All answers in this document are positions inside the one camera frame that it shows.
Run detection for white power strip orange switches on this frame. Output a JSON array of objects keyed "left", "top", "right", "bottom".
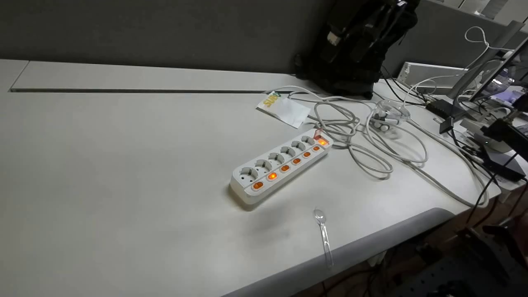
[{"left": 230, "top": 133, "right": 334, "bottom": 206}]

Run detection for white paper napkin packet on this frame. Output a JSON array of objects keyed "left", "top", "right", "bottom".
[{"left": 256, "top": 91, "right": 311, "bottom": 129}]

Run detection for clear plastic spoon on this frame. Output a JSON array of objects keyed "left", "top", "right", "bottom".
[{"left": 314, "top": 208, "right": 334, "bottom": 269}]

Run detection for clear plastic cup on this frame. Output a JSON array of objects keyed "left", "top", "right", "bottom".
[{"left": 370, "top": 99, "right": 411, "bottom": 139}]

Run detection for black backpack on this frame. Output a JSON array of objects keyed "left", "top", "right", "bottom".
[{"left": 293, "top": 0, "right": 421, "bottom": 99}]

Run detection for white box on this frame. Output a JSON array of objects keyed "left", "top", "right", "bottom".
[{"left": 396, "top": 61, "right": 469, "bottom": 90}]

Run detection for black power adapter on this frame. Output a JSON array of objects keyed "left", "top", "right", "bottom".
[{"left": 425, "top": 99, "right": 467, "bottom": 135}]

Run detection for black device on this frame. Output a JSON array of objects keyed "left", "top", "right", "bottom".
[{"left": 480, "top": 118, "right": 528, "bottom": 182}]

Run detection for monitor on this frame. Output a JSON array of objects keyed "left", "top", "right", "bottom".
[{"left": 447, "top": 20, "right": 528, "bottom": 108}]

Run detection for white power cable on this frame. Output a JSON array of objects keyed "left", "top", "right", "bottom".
[{"left": 264, "top": 85, "right": 492, "bottom": 208}]

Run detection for black cable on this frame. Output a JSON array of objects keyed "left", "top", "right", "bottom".
[{"left": 380, "top": 65, "right": 430, "bottom": 106}]

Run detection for thin white cable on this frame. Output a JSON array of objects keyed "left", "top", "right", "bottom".
[{"left": 403, "top": 26, "right": 504, "bottom": 104}]

